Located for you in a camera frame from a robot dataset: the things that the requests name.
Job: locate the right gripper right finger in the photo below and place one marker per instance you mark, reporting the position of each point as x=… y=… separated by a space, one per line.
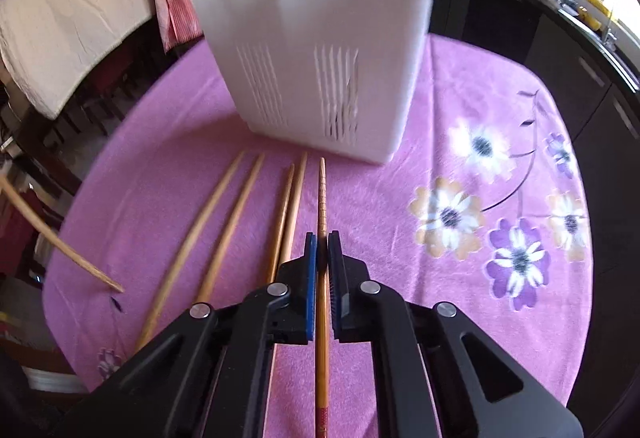
x=436 y=372

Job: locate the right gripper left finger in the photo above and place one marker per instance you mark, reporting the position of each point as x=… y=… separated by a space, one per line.
x=208 y=373

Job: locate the brown wooden chopstick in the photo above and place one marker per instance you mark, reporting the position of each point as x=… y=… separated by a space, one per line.
x=171 y=275
x=278 y=231
x=208 y=283
x=42 y=228
x=292 y=212
x=321 y=344

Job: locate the purple floral tablecloth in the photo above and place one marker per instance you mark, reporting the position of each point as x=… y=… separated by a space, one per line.
x=473 y=209

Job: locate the white plastic utensil holder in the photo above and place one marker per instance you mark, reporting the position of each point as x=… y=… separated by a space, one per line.
x=336 y=75

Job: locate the small chrome faucet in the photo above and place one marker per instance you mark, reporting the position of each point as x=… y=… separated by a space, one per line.
x=608 y=33

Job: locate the white hanging cloth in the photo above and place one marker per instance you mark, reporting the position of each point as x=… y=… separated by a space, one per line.
x=49 y=46

